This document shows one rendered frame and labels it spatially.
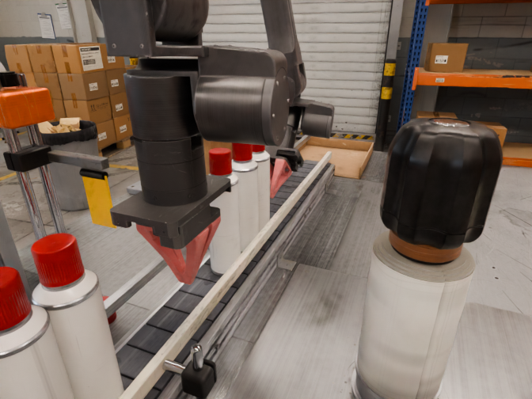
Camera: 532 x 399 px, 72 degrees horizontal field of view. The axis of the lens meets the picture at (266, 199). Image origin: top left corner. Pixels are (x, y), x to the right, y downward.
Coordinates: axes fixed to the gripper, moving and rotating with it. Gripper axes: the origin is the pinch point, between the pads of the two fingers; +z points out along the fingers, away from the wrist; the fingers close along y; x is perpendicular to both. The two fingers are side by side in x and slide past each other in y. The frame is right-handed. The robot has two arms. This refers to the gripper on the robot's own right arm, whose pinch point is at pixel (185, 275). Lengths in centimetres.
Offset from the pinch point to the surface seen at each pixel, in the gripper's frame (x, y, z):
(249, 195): 4.2, 25.3, 2.5
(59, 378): 4.2, -12.2, 2.7
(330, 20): 80, 417, -34
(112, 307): 9.4, -1.6, 5.9
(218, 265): 6.3, 17.2, 11.7
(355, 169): -4, 90, 19
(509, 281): -40, 41, 19
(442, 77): -40, 356, 16
